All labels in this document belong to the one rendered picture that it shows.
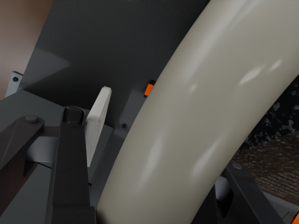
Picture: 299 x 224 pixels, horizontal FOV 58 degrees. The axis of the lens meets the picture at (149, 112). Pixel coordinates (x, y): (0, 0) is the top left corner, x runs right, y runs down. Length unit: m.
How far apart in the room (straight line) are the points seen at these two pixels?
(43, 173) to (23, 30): 0.58
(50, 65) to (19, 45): 0.14
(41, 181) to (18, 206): 0.10
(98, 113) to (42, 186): 0.57
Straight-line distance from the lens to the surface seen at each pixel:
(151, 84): 1.02
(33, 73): 1.13
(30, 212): 0.65
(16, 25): 1.15
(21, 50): 1.15
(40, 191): 0.70
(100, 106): 0.16
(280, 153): 0.39
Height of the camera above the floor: 1.01
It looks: 71 degrees down
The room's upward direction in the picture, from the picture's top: 172 degrees counter-clockwise
